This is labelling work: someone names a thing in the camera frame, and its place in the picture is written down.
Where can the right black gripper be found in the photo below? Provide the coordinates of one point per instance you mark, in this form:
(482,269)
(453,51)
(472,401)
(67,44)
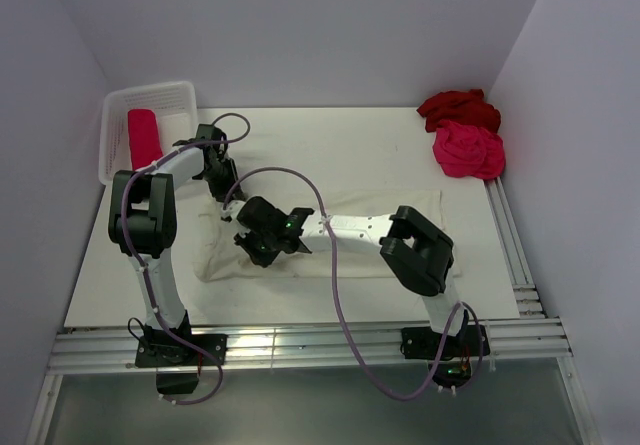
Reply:
(244,237)

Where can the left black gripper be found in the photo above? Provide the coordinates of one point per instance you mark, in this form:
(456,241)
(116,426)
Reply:
(221,193)

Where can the white t shirt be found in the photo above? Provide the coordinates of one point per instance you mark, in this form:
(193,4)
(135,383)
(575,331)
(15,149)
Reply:
(216,257)

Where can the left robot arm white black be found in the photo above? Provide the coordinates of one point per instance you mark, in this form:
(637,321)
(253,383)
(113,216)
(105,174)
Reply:
(143,216)

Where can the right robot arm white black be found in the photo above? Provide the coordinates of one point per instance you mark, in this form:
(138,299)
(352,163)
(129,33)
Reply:
(418,253)

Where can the rolled pink t shirt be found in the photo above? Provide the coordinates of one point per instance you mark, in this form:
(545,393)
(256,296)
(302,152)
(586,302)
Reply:
(144,140)

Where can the white plastic basket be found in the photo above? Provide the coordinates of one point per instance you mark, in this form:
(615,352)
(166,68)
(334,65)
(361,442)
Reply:
(175,109)

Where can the dark red t shirt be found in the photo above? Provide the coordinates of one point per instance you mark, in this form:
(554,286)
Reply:
(463,107)

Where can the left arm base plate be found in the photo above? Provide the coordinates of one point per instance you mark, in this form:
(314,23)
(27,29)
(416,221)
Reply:
(178,366)

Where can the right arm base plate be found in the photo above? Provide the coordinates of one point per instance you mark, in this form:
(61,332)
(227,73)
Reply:
(421,343)

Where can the aluminium rail frame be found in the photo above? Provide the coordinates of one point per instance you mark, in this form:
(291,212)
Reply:
(308,383)

